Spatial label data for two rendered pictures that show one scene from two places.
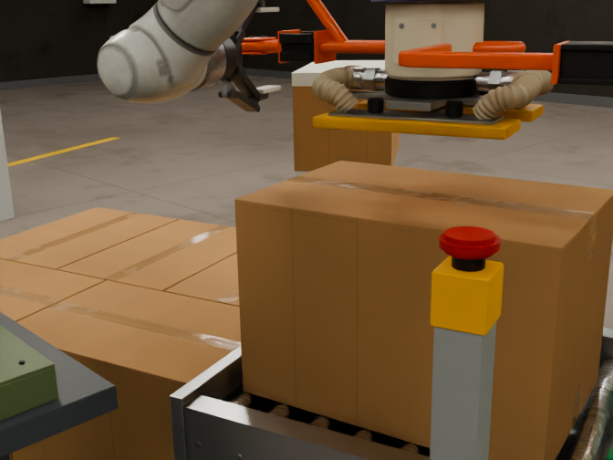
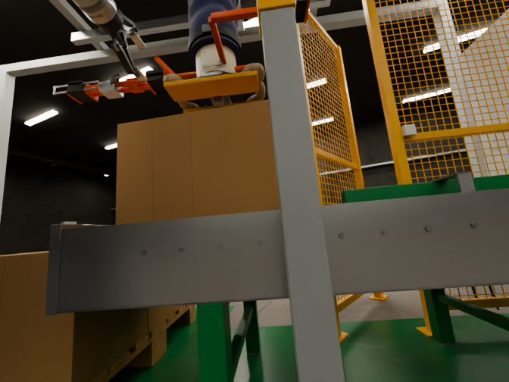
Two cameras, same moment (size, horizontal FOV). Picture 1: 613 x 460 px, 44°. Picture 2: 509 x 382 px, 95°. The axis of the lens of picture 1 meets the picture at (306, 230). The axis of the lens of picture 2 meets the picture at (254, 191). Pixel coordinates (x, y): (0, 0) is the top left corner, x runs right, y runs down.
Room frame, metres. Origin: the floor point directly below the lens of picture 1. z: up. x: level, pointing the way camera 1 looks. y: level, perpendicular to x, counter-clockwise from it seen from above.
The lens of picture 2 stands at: (0.53, 0.03, 0.55)
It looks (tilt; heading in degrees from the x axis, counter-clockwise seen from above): 10 degrees up; 336
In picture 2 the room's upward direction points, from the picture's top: 5 degrees counter-clockwise
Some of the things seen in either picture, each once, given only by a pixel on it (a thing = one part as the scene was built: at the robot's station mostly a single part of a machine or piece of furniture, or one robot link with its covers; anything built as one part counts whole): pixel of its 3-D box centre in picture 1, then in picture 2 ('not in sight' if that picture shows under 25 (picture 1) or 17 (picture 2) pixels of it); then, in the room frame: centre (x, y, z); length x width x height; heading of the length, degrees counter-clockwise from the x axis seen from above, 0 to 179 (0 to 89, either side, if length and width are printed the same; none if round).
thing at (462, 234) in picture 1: (469, 249); not in sight; (0.85, -0.19, 1.02); 0.07 x 0.07 x 0.04
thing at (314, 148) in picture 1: (350, 112); not in sight; (3.36, -0.20, 0.82); 0.60 x 0.40 x 0.40; 170
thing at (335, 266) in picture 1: (423, 294); (223, 183); (1.39, -0.23, 0.75); 0.60 x 0.40 x 0.40; 58
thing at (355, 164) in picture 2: not in sight; (335, 151); (1.71, -1.15, 1.05); 0.87 x 0.10 x 2.10; 113
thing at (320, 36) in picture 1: (306, 46); (159, 82); (1.50, -0.01, 1.22); 0.10 x 0.08 x 0.06; 152
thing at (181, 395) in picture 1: (274, 339); (138, 234); (1.56, 0.08, 0.58); 0.70 x 0.03 x 0.06; 151
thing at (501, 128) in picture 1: (413, 114); (213, 82); (1.30, -0.19, 1.11); 0.34 x 0.10 x 0.05; 62
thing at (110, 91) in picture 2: not in sight; (111, 89); (1.60, 0.18, 1.21); 0.07 x 0.07 x 0.04; 62
